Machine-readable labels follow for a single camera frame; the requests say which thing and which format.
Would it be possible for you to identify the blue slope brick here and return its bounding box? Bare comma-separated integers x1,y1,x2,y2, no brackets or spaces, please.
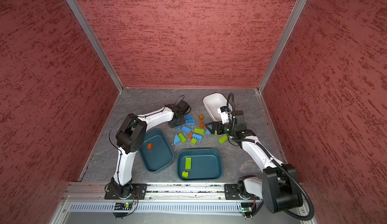
173,134,181,145

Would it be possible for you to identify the green long brick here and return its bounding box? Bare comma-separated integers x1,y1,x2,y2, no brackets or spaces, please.
219,135,228,144
177,133,186,143
185,157,191,170
194,128,205,135

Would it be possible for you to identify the green small brick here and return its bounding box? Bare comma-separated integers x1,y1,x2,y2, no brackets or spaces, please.
190,138,198,144
182,171,189,178

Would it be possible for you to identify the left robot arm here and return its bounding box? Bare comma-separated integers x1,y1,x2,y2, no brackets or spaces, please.
108,100,191,199

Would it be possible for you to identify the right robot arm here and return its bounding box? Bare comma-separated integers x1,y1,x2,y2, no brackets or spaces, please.
206,107,303,213

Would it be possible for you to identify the white plastic bin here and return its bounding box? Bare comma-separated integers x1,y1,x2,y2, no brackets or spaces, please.
203,93,232,121

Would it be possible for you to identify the right teal bin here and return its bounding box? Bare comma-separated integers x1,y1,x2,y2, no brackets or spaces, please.
177,148,223,181

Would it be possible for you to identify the teal bin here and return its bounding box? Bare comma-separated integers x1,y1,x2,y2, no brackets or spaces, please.
140,129,174,173
177,148,223,181

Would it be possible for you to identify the left teal bin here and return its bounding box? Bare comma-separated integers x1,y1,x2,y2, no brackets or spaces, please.
140,129,174,173

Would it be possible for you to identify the right controller board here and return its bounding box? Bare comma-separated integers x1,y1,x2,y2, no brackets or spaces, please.
240,202,257,213

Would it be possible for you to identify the controller board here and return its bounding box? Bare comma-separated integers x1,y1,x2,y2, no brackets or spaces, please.
240,202,257,213
113,202,132,212

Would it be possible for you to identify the left controller board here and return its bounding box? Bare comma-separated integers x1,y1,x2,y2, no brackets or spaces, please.
113,202,132,212

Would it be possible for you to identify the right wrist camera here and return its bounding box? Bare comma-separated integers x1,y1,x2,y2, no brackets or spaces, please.
217,106,231,124

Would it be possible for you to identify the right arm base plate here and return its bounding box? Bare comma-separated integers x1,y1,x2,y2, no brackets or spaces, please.
224,184,254,201

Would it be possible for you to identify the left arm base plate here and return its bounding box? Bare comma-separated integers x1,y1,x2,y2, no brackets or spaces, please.
104,183,148,200

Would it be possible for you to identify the aluminium front rail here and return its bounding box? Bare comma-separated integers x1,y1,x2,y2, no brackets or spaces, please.
61,182,260,202

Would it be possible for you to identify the right aluminium corner post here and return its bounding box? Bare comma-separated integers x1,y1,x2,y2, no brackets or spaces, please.
258,0,307,94

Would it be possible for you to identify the aluminium corner post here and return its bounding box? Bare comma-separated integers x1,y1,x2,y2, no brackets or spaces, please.
66,0,125,93
258,0,307,94

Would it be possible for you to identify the left aluminium corner post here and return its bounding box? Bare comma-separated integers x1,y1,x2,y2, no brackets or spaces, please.
66,0,125,93

